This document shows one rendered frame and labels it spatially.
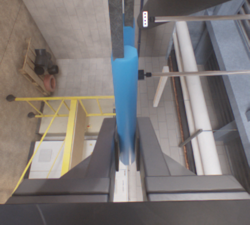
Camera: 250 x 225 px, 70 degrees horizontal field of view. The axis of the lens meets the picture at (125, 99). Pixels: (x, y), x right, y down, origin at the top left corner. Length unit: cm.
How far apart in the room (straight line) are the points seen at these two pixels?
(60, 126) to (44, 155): 67
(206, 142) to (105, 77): 315
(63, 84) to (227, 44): 403
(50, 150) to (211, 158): 303
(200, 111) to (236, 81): 81
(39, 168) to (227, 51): 427
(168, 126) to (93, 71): 257
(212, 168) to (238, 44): 236
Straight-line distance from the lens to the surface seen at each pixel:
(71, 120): 303
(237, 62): 385
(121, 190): 377
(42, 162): 417
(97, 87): 495
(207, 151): 317
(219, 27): 431
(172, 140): 447
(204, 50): 521
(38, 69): 438
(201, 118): 329
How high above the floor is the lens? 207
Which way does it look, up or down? 1 degrees down
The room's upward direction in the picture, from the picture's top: 89 degrees clockwise
